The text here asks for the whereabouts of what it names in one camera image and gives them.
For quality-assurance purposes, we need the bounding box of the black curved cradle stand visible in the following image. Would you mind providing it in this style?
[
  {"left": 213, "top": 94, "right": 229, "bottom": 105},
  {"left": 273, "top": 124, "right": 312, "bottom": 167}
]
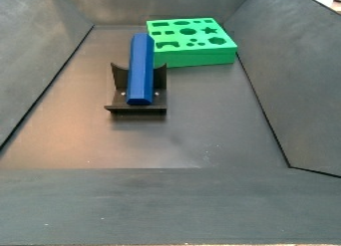
[{"left": 104, "top": 64, "right": 167, "bottom": 114}]

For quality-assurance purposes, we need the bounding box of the blue hexagonal prism bar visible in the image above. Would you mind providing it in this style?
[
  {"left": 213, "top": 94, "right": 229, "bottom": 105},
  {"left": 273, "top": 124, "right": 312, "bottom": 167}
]
[{"left": 127, "top": 33, "right": 155, "bottom": 106}]

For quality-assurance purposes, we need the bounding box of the green shape sorter block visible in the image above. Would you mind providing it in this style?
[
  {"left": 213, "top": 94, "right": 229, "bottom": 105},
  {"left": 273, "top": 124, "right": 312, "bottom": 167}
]
[{"left": 147, "top": 18, "right": 237, "bottom": 68}]

